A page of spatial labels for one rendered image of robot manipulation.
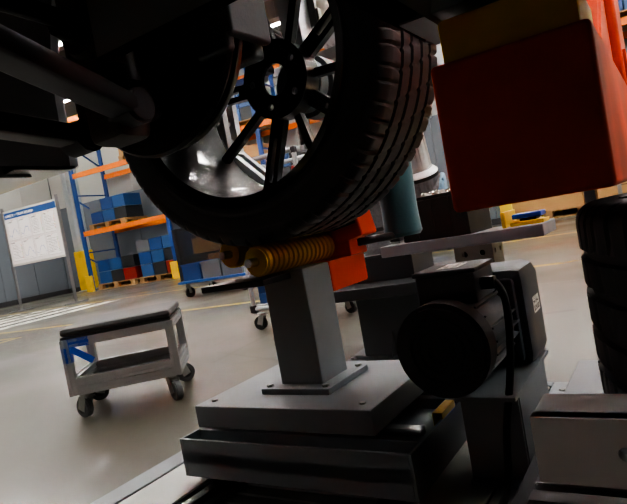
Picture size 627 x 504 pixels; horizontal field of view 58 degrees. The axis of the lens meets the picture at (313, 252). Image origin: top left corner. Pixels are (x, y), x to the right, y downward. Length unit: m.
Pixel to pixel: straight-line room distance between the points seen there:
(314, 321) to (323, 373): 0.10
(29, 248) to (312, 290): 10.64
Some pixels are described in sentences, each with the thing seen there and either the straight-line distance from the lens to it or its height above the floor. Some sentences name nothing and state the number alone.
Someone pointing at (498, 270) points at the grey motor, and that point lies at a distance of 1.06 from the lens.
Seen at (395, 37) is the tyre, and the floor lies 0.80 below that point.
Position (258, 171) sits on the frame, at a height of 0.69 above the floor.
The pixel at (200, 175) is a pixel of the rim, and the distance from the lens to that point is 1.23.
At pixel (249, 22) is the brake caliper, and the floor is 0.82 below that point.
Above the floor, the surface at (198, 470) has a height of 0.11.
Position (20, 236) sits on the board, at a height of 1.37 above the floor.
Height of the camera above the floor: 0.53
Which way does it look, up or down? 2 degrees down
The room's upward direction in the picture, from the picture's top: 10 degrees counter-clockwise
